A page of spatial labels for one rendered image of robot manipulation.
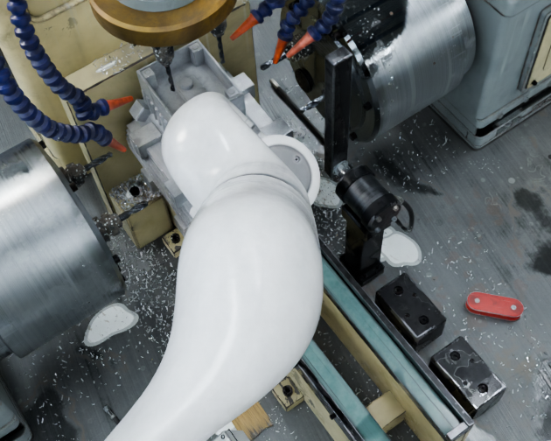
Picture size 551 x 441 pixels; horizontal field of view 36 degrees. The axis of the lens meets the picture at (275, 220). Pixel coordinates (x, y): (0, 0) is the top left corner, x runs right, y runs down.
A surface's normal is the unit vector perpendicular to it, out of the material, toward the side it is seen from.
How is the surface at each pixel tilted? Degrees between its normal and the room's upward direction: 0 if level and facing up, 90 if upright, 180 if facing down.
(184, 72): 0
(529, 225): 0
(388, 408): 0
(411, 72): 62
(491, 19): 90
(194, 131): 29
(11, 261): 36
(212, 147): 25
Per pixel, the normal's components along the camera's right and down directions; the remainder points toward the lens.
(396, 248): -0.04, -0.50
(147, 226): 0.57, 0.70
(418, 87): 0.55, 0.57
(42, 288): 0.46, 0.33
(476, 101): -0.82, 0.51
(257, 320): 0.26, -0.18
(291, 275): 0.64, -0.30
